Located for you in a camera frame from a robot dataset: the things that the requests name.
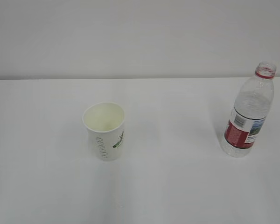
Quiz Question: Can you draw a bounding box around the clear plastic water bottle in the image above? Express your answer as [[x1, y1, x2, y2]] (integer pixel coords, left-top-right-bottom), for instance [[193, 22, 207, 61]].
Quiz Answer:
[[220, 62, 277, 158]]

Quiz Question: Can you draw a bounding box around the white paper cup green print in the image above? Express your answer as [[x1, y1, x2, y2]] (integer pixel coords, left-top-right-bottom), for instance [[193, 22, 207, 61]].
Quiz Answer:
[[82, 102, 125, 161]]

